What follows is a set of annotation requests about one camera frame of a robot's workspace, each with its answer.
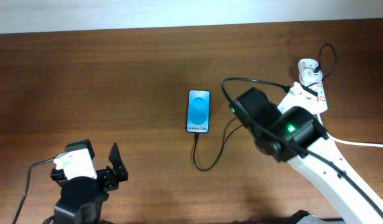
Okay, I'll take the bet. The black charging cable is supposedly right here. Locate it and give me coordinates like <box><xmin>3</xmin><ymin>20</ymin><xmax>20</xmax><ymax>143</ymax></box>
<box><xmin>192</xmin><ymin>43</ymin><xmax>338</xmax><ymax>172</ymax></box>

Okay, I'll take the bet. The blue screen smartphone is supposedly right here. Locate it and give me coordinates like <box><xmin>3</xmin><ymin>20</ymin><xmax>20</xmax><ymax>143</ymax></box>
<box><xmin>186</xmin><ymin>90</ymin><xmax>210</xmax><ymax>133</ymax></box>

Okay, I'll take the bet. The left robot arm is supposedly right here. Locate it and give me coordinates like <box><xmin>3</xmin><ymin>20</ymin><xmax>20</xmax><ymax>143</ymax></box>
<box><xmin>43</xmin><ymin>139</ymin><xmax>128</xmax><ymax>224</ymax></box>

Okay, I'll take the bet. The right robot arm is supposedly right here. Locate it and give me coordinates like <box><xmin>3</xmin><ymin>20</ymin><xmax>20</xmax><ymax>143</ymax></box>
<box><xmin>229</xmin><ymin>87</ymin><xmax>383</xmax><ymax>223</ymax></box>

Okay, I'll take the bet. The white charger plug adapter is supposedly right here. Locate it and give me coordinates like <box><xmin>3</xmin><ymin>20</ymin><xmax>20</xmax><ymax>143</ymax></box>
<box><xmin>299</xmin><ymin>69</ymin><xmax>323</xmax><ymax>86</ymax></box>

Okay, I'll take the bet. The white power strip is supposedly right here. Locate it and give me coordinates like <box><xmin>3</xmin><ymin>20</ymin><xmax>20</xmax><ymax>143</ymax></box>
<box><xmin>298</xmin><ymin>58</ymin><xmax>328</xmax><ymax>110</ymax></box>

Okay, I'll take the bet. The white power strip cord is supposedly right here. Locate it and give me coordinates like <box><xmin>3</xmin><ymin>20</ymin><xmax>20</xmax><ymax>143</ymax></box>
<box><xmin>314</xmin><ymin>113</ymin><xmax>383</xmax><ymax>149</ymax></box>

